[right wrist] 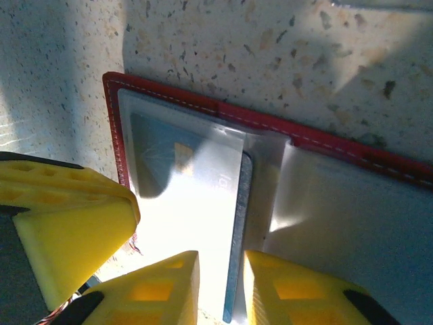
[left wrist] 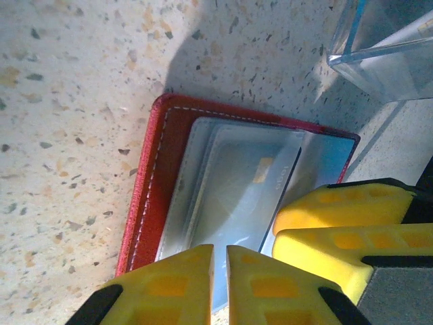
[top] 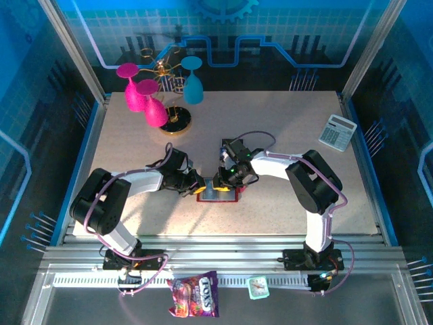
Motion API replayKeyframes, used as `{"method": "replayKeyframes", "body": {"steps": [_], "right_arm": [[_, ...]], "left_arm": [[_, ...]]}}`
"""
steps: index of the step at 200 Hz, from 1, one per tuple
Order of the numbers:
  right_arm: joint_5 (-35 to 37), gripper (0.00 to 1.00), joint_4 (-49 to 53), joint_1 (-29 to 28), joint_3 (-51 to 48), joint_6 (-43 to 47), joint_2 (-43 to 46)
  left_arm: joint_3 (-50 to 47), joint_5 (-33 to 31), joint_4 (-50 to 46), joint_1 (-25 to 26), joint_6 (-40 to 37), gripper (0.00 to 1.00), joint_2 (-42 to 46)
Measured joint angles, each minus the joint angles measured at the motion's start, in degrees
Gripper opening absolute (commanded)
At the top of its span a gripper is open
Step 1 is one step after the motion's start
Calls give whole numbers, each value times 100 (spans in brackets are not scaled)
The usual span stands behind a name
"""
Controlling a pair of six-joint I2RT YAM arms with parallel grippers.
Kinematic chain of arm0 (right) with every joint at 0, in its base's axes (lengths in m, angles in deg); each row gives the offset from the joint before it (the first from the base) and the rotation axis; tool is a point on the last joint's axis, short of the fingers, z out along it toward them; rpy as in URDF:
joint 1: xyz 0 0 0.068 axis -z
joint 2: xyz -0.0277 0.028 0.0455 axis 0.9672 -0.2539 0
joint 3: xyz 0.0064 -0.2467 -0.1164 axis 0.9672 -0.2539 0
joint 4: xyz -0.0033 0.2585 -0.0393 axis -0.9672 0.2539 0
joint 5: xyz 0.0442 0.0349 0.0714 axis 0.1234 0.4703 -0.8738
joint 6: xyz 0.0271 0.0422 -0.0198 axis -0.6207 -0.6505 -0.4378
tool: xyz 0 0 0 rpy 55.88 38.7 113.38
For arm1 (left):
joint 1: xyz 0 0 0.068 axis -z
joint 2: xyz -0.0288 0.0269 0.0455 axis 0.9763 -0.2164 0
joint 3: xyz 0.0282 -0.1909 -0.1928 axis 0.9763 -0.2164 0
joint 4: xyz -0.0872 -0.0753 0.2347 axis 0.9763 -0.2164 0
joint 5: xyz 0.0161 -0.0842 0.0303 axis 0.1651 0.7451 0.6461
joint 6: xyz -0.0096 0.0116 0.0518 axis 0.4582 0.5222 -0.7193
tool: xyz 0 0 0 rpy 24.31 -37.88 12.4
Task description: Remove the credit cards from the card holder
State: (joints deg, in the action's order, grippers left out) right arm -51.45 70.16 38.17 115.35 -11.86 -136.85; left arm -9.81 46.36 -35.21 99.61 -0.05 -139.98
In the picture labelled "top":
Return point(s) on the red card holder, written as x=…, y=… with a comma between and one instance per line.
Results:
x=216, y=196

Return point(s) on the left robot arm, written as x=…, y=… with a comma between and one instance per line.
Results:
x=142, y=181

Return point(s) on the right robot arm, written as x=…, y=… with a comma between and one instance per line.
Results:
x=277, y=166

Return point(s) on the gold glass rack, black base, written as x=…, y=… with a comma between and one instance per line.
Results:
x=176, y=125

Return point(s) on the pink wine glass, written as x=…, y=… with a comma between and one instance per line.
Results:
x=155, y=111
x=132, y=98

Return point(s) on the teal wine glass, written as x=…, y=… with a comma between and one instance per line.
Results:
x=193, y=91

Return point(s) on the purple candy bag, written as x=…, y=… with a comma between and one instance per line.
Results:
x=193, y=294

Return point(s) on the small mint alarm clock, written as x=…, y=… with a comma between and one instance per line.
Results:
x=258, y=287

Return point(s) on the grey desk calculator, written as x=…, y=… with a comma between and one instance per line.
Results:
x=337, y=132

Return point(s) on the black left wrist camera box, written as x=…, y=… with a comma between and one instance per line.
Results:
x=176, y=160

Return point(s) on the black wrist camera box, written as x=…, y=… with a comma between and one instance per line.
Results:
x=238, y=150
x=176, y=160

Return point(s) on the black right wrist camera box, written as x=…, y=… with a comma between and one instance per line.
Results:
x=238, y=150

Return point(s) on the aluminium frame rail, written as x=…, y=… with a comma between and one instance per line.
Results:
x=220, y=254

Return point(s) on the aluminium frame post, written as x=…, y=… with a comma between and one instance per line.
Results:
x=76, y=50
x=372, y=50

